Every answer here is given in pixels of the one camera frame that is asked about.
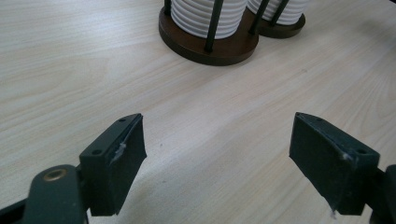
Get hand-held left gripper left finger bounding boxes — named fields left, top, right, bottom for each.
left=78, top=113, right=148, bottom=217

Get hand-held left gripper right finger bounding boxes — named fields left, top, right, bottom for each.
left=289, top=111, right=381, bottom=217

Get dark wooden double cup holder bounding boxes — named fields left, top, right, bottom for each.
left=158, top=0, right=306, bottom=67

